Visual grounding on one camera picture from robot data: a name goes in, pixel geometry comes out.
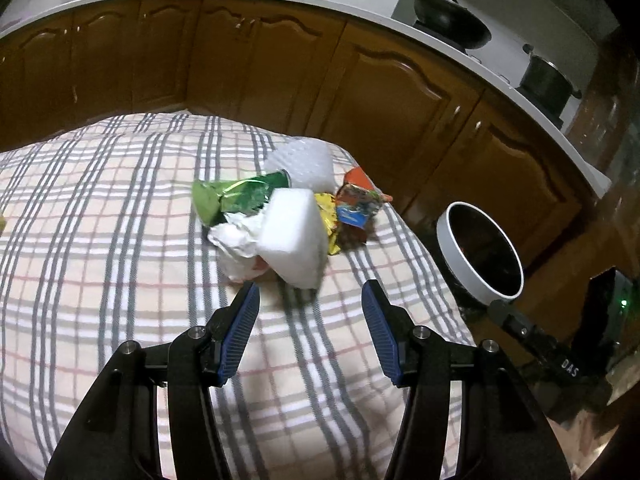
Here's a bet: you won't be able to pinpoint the yellow snack wrapper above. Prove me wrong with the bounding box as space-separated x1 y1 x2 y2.
314 193 343 256

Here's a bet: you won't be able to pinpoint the round trash bin silver rim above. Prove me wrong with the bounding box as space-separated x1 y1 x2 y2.
436 202 524 306

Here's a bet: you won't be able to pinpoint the orange cartoon snack wrapper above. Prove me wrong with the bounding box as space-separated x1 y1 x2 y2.
335 166 393 231

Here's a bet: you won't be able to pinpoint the person's right hand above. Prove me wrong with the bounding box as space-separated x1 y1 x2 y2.
548 411 617 474

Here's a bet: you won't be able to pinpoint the black cooking pot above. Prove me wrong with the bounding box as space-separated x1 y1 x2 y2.
518 44 582 118

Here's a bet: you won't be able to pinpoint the green crumpled wrapper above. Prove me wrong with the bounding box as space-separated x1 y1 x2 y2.
191 170 291 228

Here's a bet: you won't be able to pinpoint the brown wooden kitchen cabinets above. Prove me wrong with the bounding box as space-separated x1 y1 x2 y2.
1 0 597 268

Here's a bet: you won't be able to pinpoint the crumpled white tissue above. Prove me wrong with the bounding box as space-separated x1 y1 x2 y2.
207 211 269 283

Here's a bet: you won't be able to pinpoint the plaid tablecloth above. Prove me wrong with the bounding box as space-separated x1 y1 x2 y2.
1 113 472 479

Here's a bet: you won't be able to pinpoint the white foam block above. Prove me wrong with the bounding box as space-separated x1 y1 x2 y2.
256 188 328 289

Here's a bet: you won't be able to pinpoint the black wok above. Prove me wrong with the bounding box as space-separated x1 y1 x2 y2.
413 0 491 52

